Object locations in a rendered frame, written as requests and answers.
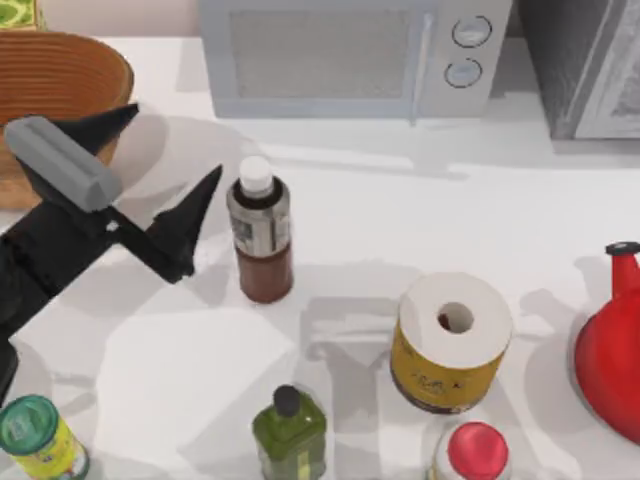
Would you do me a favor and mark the brown woven basket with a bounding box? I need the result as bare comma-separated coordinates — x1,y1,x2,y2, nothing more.
0,30,136,211

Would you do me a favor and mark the pale grey rounded box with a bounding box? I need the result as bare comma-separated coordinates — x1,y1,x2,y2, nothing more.
3,115,124,214

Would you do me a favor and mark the brown bottle with white cap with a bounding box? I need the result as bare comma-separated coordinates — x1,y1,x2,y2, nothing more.
225,155,295,304

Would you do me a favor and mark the green patterned box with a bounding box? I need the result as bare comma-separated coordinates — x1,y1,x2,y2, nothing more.
0,0,50,33

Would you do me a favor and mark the yellow can with green lid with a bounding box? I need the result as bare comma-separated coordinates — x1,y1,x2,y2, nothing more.
0,393,92,480

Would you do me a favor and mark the pale microwave oven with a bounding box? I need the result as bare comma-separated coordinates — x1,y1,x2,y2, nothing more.
196,0,514,126

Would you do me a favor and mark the green bottle with black cap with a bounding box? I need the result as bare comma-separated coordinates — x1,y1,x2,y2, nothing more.
250,383,328,480

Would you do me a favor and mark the yellow-wrapped white paper roll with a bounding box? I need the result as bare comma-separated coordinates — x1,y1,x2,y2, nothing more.
389,271,515,415

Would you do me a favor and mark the microwave oven knob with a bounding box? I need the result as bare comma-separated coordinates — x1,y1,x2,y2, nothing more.
450,13,494,47
443,56,484,90

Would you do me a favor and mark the jar with red lid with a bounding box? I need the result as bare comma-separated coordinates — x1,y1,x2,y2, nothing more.
427,420,512,480

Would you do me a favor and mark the grey cabinet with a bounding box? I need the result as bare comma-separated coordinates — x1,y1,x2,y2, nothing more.
516,0,640,142

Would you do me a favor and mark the microwave oven door handle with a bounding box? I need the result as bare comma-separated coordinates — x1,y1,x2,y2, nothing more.
409,12,435,126

